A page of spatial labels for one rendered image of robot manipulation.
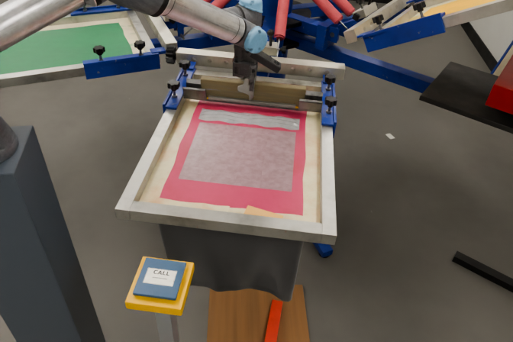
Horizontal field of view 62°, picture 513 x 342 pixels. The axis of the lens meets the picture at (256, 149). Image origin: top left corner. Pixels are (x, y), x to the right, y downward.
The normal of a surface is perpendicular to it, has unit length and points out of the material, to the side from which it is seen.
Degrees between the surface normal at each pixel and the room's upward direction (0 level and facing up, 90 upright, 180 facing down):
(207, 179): 0
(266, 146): 0
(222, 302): 0
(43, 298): 90
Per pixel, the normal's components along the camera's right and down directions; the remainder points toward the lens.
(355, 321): 0.05, -0.78
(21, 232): 0.16, 0.62
